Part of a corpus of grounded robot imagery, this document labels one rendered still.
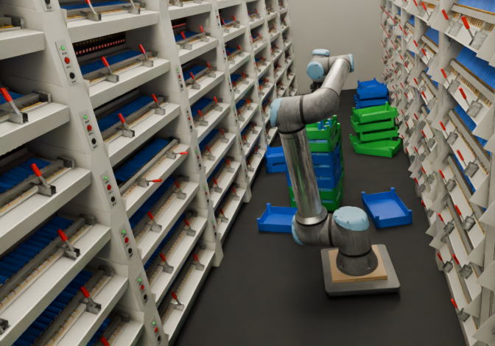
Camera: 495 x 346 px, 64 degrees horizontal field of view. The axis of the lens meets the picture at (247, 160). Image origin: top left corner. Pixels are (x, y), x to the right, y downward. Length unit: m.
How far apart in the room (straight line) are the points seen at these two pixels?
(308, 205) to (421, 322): 0.64
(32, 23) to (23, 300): 0.70
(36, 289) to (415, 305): 1.44
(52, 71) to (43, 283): 0.56
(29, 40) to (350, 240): 1.41
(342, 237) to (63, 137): 1.20
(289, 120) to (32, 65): 0.89
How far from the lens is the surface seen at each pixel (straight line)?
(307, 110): 1.55
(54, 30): 1.26
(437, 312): 1.91
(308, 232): 1.86
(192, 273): 2.04
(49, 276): 1.22
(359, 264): 1.91
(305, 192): 1.75
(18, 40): 1.15
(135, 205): 1.48
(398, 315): 1.88
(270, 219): 2.54
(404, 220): 2.41
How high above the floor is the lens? 1.31
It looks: 22 degrees down
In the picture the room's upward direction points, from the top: 10 degrees counter-clockwise
